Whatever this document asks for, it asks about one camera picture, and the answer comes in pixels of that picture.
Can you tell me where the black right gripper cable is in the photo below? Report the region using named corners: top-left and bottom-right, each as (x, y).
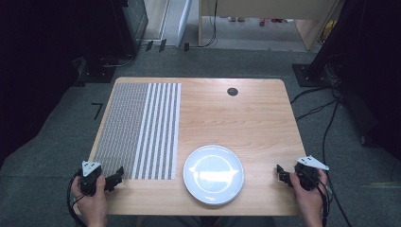
top-left (316, 169), bottom-right (333, 227)

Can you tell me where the black equipment stand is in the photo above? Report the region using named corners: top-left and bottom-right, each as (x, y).
top-left (75, 0), bottom-right (149, 85)

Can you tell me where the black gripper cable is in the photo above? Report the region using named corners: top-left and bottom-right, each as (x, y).
top-left (66, 169), bottom-right (88, 227)
top-left (316, 169), bottom-right (333, 227)

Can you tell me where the grey white striped placemat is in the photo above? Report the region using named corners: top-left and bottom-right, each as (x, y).
top-left (93, 82), bottom-right (183, 181)

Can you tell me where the white round plate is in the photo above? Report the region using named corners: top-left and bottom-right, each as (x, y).
top-left (183, 144), bottom-right (245, 206)

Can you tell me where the yellow object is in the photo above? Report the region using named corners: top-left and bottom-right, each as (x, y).
top-left (321, 19), bottom-right (339, 44)

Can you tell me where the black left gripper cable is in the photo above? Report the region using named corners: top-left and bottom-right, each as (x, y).
top-left (66, 169), bottom-right (88, 227)

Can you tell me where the white panel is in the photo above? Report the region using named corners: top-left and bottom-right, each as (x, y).
top-left (175, 0), bottom-right (193, 48)

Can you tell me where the black floor tape corner mark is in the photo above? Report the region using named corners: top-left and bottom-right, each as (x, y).
top-left (91, 101), bottom-right (104, 121)

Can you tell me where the long black floor cable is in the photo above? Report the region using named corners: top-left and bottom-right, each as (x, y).
top-left (321, 94), bottom-right (354, 227)

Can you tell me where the person's left hand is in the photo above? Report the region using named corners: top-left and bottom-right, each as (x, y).
top-left (70, 174), bottom-right (109, 219)

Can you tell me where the black hanging cable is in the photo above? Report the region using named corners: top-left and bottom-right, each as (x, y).
top-left (198, 0), bottom-right (219, 49)

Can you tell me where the black stand base plate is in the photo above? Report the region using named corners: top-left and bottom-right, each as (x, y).
top-left (291, 63), bottom-right (342, 88)

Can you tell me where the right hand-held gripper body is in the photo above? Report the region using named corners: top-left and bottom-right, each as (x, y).
top-left (293, 154), bottom-right (331, 192)

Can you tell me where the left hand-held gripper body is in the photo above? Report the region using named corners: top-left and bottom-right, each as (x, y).
top-left (78, 160), bottom-right (104, 197)

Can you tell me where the person's right hand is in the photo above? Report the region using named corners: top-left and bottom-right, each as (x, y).
top-left (288, 168), bottom-right (329, 217)

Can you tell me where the light wooden desk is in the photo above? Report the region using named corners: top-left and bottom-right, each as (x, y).
top-left (198, 0), bottom-right (343, 52)

